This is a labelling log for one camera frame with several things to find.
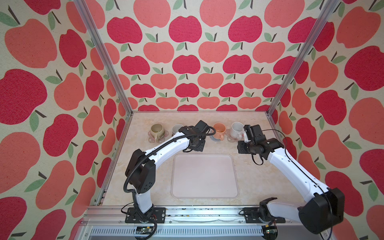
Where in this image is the grey woven round coaster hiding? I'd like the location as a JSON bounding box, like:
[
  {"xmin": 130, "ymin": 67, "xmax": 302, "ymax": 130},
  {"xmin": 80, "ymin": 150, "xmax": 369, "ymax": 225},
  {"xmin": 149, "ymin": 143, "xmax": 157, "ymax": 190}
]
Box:
[{"xmin": 210, "ymin": 136, "xmax": 222, "ymax": 142}]

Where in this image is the lavender ceramic mug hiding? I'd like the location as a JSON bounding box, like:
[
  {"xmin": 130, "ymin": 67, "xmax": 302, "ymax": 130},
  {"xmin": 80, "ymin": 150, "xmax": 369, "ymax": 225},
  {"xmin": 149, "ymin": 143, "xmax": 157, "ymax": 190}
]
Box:
[{"xmin": 172, "ymin": 124, "xmax": 183, "ymax": 136}]

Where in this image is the salmon pink ceramic mug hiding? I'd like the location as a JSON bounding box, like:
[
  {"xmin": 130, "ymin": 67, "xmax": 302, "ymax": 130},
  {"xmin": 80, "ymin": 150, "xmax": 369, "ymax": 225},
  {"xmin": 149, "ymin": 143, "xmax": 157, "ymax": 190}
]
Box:
[{"xmin": 213, "ymin": 123, "xmax": 227, "ymax": 141}]

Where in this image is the white ceramic mug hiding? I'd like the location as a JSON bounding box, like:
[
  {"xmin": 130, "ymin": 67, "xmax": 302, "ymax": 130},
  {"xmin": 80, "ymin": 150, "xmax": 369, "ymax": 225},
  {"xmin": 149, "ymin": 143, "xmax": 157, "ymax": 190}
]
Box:
[{"xmin": 230, "ymin": 122, "xmax": 244, "ymax": 141}]

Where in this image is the pink flower coaster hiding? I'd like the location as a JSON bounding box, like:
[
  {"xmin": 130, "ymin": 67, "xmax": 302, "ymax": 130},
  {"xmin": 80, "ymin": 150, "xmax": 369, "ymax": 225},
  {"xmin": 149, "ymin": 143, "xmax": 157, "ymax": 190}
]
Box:
[
  {"xmin": 227, "ymin": 133, "xmax": 244, "ymax": 143},
  {"xmin": 148, "ymin": 130, "xmax": 169, "ymax": 144}
]

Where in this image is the cream ceramic mug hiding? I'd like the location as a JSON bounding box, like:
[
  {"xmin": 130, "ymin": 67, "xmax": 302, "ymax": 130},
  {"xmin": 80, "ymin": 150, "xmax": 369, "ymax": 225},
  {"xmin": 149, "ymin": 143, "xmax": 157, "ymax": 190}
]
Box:
[{"xmin": 150, "ymin": 124, "xmax": 165, "ymax": 139}]

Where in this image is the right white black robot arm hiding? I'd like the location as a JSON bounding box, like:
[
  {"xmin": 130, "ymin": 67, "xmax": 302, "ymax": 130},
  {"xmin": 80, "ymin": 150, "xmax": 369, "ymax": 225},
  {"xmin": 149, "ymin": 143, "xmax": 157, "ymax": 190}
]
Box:
[{"xmin": 238, "ymin": 139, "xmax": 345, "ymax": 234}]

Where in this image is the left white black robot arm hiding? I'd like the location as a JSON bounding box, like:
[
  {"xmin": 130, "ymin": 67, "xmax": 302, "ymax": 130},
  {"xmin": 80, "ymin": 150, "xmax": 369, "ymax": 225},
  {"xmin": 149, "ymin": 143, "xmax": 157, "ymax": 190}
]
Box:
[{"xmin": 123, "ymin": 122, "xmax": 216, "ymax": 217}]

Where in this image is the beige rectangular tray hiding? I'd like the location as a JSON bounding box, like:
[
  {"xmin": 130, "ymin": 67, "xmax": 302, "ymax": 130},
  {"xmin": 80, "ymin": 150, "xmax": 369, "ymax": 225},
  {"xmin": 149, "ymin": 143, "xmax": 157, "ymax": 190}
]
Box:
[{"xmin": 171, "ymin": 154, "xmax": 239, "ymax": 199}]

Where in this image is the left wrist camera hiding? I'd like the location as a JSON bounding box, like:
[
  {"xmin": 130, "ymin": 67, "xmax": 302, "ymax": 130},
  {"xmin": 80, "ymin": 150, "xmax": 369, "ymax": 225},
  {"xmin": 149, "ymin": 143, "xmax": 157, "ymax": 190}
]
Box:
[{"xmin": 195, "ymin": 120, "xmax": 210, "ymax": 134}]

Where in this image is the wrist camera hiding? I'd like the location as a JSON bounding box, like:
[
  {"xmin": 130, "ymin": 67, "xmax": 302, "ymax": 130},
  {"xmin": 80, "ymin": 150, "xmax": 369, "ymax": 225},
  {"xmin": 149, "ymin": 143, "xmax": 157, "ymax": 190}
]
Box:
[
  {"xmin": 244, "ymin": 125, "xmax": 267, "ymax": 144},
  {"xmin": 195, "ymin": 120, "xmax": 210, "ymax": 134}
]

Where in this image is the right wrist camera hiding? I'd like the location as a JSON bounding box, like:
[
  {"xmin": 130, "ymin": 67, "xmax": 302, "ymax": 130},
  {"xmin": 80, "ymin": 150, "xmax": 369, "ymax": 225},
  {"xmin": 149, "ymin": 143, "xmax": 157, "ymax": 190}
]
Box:
[{"xmin": 244, "ymin": 125, "xmax": 267, "ymax": 144}]

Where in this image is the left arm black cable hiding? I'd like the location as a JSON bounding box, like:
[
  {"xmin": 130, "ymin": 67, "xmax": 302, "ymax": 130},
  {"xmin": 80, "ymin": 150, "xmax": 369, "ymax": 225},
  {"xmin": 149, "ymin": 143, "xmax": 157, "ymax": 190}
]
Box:
[{"xmin": 122, "ymin": 125, "xmax": 217, "ymax": 240}]

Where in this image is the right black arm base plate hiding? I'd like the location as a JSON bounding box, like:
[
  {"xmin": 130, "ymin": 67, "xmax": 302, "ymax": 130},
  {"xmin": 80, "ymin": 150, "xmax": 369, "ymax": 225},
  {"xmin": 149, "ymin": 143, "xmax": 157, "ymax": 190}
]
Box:
[{"xmin": 239, "ymin": 207, "xmax": 286, "ymax": 224}]

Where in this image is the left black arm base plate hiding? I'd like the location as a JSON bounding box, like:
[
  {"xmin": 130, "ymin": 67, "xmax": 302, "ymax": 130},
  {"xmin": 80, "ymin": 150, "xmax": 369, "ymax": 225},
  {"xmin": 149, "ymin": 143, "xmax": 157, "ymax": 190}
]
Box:
[{"xmin": 125, "ymin": 207, "xmax": 166, "ymax": 224}]

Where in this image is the front aluminium frame rail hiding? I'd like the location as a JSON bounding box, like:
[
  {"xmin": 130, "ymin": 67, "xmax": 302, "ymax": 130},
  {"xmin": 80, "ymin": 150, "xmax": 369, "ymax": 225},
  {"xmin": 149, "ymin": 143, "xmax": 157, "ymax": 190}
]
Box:
[{"xmin": 74, "ymin": 206, "xmax": 337, "ymax": 240}]

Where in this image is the left aluminium frame post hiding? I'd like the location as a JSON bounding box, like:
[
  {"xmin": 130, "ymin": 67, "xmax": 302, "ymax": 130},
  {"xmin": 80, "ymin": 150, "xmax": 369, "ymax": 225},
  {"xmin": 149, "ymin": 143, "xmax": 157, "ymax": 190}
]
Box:
[{"xmin": 74, "ymin": 0, "xmax": 133, "ymax": 117}]

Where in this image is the aluminium frame post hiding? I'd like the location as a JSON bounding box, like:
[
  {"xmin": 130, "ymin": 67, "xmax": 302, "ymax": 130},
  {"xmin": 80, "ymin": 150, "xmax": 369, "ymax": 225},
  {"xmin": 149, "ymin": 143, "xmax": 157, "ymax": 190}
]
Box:
[
  {"xmin": 267, "ymin": 0, "xmax": 341, "ymax": 117},
  {"xmin": 74, "ymin": 0, "xmax": 133, "ymax": 117}
]

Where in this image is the right aluminium frame post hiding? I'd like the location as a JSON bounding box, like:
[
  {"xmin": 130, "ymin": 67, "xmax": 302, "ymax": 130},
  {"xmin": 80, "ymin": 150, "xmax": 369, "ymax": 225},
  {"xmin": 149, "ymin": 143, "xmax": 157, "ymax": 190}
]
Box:
[{"xmin": 267, "ymin": 0, "xmax": 341, "ymax": 117}]

